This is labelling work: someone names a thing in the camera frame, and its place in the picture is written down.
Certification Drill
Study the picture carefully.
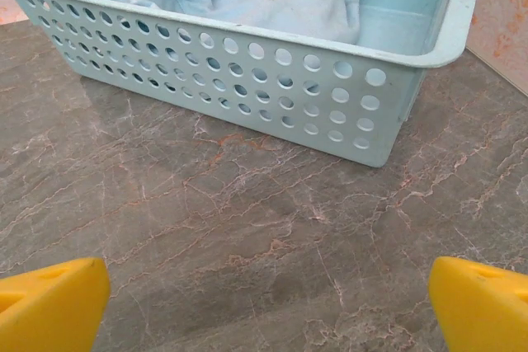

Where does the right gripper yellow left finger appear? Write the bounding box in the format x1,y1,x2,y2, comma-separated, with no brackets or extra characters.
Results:
0,257,111,352

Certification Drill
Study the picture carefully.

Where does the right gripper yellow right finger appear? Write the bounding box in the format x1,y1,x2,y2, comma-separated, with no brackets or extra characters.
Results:
427,256,528,352

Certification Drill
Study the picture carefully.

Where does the light blue t-shirt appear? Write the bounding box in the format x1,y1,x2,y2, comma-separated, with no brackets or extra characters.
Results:
7,0,365,46

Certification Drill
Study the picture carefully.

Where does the light blue perforated plastic basket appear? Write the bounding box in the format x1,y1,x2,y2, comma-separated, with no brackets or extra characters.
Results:
0,0,477,169

